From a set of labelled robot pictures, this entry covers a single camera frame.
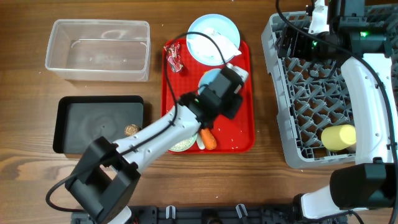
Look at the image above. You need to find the light blue bowl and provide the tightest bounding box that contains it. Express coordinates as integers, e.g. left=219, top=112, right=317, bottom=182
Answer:
left=198, top=68, right=221, bottom=94

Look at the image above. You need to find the white tissue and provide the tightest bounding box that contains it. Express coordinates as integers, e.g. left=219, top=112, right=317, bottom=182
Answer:
left=187, top=27, right=241, bottom=64

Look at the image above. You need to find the white rice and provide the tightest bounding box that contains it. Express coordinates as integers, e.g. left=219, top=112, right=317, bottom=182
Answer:
left=170, top=135, right=197, bottom=152

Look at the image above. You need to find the mint green rice bowl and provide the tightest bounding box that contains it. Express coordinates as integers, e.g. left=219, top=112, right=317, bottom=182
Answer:
left=169, top=133, right=198, bottom=153

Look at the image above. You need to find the light blue plate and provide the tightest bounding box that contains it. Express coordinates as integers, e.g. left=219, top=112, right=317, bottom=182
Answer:
left=187, top=14, right=242, bottom=66

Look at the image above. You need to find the red snack wrapper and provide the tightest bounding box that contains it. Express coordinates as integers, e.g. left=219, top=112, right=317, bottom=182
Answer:
left=164, top=43, right=184, bottom=73

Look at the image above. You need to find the yellow plastic cup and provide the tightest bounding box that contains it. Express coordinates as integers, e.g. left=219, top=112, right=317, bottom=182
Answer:
left=321, top=124, right=356, bottom=152

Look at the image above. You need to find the brown shiitake mushroom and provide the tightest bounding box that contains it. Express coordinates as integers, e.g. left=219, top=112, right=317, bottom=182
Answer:
left=124, top=124, right=141, bottom=136

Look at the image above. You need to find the pink plastic cup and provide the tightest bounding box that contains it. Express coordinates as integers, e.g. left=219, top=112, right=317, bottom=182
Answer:
left=346, top=144, right=356, bottom=153

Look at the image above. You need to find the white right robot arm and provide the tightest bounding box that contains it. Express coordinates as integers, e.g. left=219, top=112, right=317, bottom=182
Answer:
left=277, top=1, right=397, bottom=223

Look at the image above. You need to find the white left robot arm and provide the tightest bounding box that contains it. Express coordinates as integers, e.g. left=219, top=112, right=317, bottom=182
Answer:
left=65, top=88, right=243, bottom=223

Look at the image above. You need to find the grey dishwasher rack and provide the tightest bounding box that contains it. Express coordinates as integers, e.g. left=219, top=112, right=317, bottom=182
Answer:
left=261, top=14, right=393, bottom=169

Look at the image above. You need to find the black waste tray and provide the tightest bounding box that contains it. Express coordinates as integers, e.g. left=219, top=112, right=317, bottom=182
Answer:
left=53, top=95, right=144, bottom=154

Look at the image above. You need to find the red serving tray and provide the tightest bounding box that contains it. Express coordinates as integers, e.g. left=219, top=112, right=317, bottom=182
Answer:
left=167, top=39, right=255, bottom=155

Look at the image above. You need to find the orange carrot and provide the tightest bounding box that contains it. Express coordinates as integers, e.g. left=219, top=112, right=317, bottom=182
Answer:
left=200, top=128, right=217, bottom=150

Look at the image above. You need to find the white plastic spoon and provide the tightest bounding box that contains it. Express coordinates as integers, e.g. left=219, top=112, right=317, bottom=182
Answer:
left=196, top=134, right=205, bottom=150

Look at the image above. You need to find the clear plastic storage bin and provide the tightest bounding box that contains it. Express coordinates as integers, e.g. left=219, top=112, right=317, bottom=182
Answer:
left=45, top=19, right=151, bottom=82

